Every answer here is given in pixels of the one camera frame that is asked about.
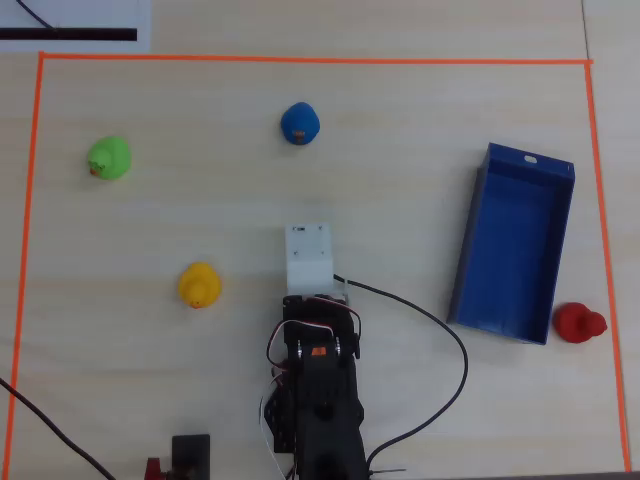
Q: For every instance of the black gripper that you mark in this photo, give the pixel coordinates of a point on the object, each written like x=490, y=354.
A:
x=320, y=311

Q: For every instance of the green rubber duck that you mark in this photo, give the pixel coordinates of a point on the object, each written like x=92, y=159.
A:
x=112, y=160

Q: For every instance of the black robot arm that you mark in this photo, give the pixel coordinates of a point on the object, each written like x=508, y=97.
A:
x=325, y=425

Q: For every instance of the yellow rubber duck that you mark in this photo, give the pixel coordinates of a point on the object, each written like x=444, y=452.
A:
x=200, y=282

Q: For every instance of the blue rubber duck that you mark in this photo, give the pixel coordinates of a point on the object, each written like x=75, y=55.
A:
x=300, y=120

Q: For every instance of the blue plastic box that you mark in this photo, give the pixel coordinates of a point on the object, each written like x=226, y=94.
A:
x=515, y=250

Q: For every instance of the red rubber duck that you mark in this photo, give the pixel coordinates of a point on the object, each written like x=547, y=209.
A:
x=577, y=322

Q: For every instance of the black stand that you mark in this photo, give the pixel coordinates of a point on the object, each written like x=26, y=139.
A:
x=190, y=455

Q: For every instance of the red clamp knob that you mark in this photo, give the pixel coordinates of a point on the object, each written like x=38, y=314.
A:
x=154, y=470

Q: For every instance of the orange tape strip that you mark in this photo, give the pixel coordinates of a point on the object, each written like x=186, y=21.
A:
x=320, y=60
x=25, y=250
x=605, y=250

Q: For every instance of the white paper with black bar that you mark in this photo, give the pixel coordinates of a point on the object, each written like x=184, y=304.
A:
x=100, y=15

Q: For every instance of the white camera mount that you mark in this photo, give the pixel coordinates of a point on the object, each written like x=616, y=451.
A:
x=309, y=255

